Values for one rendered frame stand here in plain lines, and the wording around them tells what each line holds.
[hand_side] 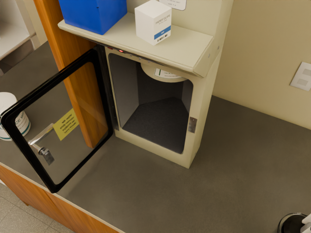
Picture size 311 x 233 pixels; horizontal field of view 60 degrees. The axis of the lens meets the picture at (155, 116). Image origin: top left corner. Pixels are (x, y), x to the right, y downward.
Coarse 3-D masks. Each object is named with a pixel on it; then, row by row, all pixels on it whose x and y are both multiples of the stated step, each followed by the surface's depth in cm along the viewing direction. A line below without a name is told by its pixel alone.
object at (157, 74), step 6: (144, 66) 77; (150, 66) 75; (150, 72) 75; (156, 72) 74; (162, 72) 73; (168, 72) 73; (156, 78) 75; (162, 78) 74; (168, 78) 74; (174, 78) 74; (180, 78) 74; (186, 78) 75
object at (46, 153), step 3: (42, 150) 73; (45, 150) 73; (48, 150) 73; (42, 153) 73; (45, 153) 73; (48, 153) 73; (45, 156) 73; (48, 156) 74; (51, 156) 75; (45, 159) 74; (48, 159) 75; (51, 159) 76; (54, 159) 77; (48, 162) 75; (51, 162) 77
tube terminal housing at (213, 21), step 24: (144, 0) 57; (192, 0) 52; (216, 0) 50; (192, 24) 56; (216, 24) 53; (216, 48) 61; (216, 72) 75; (192, 96) 71; (144, 144) 102; (192, 144) 87
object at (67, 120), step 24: (48, 96) 66; (72, 96) 74; (96, 96) 83; (0, 120) 58; (24, 120) 63; (48, 120) 70; (72, 120) 78; (96, 120) 89; (48, 144) 74; (72, 144) 84; (96, 144) 96; (48, 168) 79; (72, 168) 90
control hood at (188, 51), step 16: (128, 16) 60; (80, 32) 57; (112, 32) 56; (128, 32) 56; (176, 32) 56; (192, 32) 56; (128, 48) 53; (144, 48) 53; (160, 48) 53; (176, 48) 53; (192, 48) 53; (208, 48) 54; (176, 64) 50; (192, 64) 50; (208, 64) 60
